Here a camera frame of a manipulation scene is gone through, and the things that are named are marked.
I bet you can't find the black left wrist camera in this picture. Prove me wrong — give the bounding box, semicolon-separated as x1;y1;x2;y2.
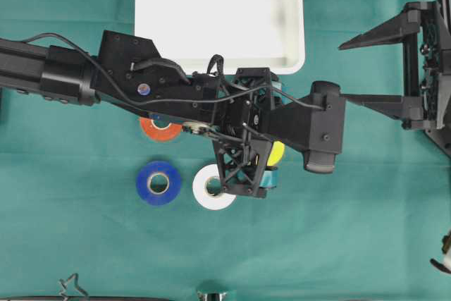
259;81;346;174

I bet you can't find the blue tape roll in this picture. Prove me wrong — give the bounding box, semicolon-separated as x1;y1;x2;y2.
135;161;182;206

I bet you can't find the white plastic tray case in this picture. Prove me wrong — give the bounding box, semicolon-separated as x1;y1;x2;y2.
134;0;306;75

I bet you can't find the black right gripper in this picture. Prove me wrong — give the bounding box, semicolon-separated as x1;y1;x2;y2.
338;1;450;130

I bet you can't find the metal wire clip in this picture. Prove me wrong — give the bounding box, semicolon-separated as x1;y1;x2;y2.
58;273;89;300

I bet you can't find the red tape roll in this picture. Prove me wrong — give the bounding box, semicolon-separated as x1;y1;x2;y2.
139;118;183;142

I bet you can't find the green table cloth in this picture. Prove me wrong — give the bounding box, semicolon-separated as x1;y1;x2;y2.
1;0;450;300

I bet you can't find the metal clamp bottom centre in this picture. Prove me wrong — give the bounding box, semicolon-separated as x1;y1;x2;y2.
197;290;228;301

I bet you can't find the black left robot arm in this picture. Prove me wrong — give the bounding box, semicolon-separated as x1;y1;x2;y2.
1;31;283;198

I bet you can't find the white tape roll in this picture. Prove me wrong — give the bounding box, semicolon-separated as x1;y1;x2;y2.
192;164;236;211

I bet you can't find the yellow tape roll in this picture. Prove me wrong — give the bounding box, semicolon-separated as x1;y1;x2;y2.
266;141;285;167

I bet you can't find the white black object right edge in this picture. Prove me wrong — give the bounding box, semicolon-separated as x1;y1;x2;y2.
430;231;451;274

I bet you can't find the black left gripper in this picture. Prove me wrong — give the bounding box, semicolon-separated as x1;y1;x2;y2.
212;66;283;198

